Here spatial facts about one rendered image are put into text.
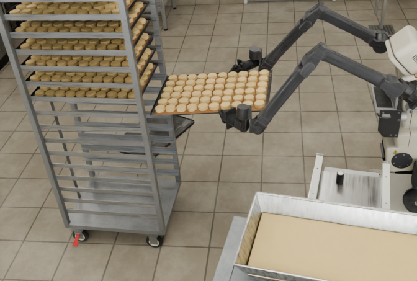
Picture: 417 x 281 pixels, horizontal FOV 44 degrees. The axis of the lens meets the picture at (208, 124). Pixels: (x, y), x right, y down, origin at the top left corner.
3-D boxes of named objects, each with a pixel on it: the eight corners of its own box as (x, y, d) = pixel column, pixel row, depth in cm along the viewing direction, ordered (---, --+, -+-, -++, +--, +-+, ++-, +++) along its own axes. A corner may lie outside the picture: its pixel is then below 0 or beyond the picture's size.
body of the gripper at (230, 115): (224, 128, 249) (234, 134, 244) (222, 111, 244) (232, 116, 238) (235, 123, 252) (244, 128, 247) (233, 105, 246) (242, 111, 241)
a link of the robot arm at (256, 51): (267, 72, 287) (270, 64, 293) (269, 56, 279) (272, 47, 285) (246, 69, 289) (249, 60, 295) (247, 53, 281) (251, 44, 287)
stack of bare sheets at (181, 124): (147, 163, 383) (147, 160, 381) (109, 147, 403) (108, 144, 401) (194, 123, 422) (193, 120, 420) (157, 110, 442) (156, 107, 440)
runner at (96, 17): (131, 17, 233) (130, 11, 231) (129, 20, 230) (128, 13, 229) (2, 18, 244) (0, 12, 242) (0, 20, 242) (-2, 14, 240)
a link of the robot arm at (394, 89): (316, 42, 215) (314, 35, 224) (300, 69, 221) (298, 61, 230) (407, 86, 221) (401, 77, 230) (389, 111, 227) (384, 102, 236)
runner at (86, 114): (147, 115, 263) (147, 110, 262) (146, 118, 261) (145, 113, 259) (33, 112, 275) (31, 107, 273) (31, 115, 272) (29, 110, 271)
